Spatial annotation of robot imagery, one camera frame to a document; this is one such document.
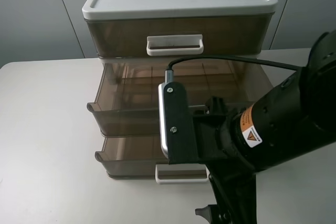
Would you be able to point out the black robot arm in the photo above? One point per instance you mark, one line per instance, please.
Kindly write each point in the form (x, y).
(294, 118)

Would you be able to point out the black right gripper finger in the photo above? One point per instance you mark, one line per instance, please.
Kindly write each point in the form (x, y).
(209, 213)

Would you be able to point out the smoky brown drawer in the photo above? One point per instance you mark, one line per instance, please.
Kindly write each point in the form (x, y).
(231, 35)
(127, 99)
(141, 157)

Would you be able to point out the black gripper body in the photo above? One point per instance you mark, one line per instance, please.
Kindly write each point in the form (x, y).
(231, 176)

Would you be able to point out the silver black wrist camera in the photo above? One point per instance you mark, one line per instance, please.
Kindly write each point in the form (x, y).
(177, 134)

